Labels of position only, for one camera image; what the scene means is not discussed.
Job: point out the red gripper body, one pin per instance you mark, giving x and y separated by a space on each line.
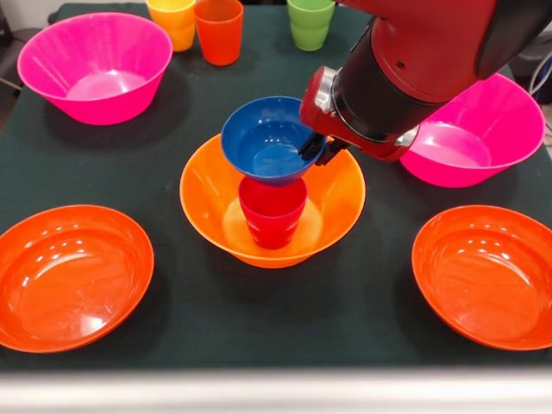
366 144

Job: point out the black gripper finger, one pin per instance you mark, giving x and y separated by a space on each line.
331 152
312 146

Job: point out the blue small bowl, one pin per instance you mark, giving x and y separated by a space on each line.
259 142

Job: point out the crimson plastic cup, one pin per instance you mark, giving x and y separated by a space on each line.
271 220

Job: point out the orange large bowl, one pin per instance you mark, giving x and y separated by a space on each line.
207 194

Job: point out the red shallow bowl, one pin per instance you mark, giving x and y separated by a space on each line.
69 280
487 280

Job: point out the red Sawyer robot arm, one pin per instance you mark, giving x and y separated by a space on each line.
431 52

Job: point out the green plastic cup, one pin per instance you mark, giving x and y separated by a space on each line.
310 26

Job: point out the pink large bowl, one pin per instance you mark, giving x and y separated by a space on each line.
95 56
496 129

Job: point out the red-orange plastic cup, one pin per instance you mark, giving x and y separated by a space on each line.
217 39

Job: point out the dark green tablecloth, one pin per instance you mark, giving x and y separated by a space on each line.
280 323

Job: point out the yellow plastic cup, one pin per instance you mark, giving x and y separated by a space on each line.
172 26

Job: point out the black pedestal foot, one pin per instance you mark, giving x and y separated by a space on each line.
6 30
528 64

